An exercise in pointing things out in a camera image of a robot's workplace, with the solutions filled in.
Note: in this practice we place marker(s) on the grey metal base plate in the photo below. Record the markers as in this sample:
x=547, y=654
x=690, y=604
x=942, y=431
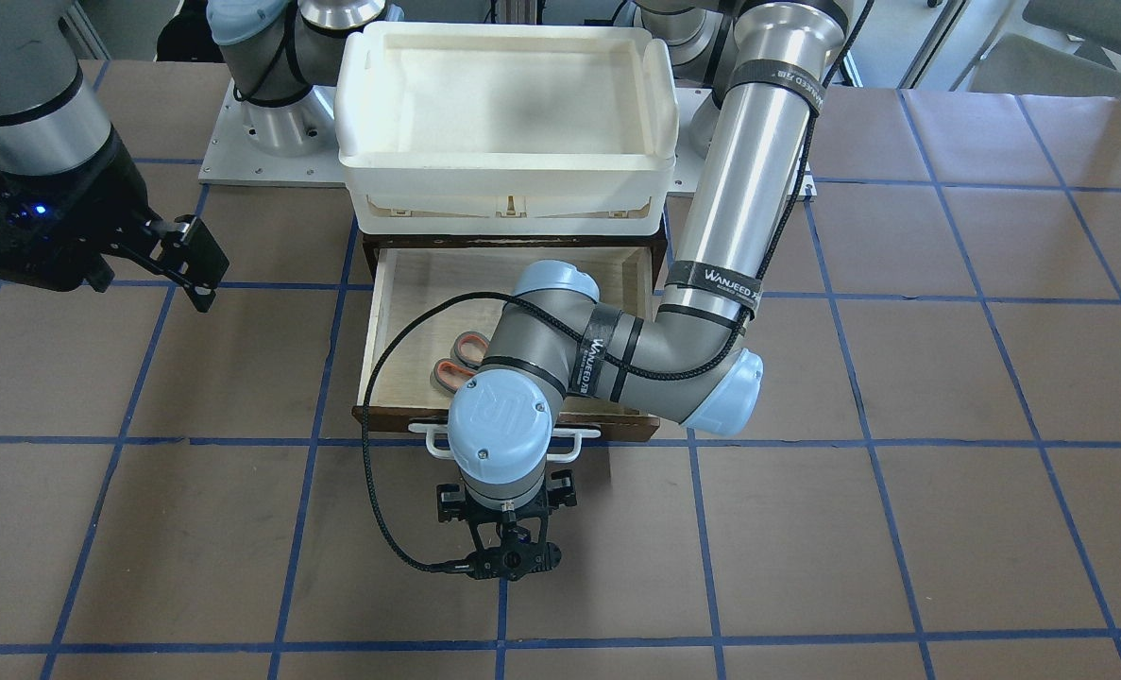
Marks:
x=232, y=159

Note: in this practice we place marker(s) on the white plastic tray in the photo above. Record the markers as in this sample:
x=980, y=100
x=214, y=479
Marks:
x=506, y=130

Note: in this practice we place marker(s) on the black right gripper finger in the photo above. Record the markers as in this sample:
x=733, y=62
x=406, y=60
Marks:
x=185, y=251

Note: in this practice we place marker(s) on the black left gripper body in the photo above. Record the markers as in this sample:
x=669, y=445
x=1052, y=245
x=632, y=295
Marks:
x=561, y=498

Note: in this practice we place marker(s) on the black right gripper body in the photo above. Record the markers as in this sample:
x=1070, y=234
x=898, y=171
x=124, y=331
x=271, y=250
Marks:
x=97, y=210

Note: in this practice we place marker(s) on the grey orange scissors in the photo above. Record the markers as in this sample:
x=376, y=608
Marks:
x=466, y=356

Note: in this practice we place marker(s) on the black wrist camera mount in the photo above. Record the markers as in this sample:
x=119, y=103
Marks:
x=517, y=555

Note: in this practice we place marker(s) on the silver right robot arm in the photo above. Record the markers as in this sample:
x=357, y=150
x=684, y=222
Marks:
x=280, y=54

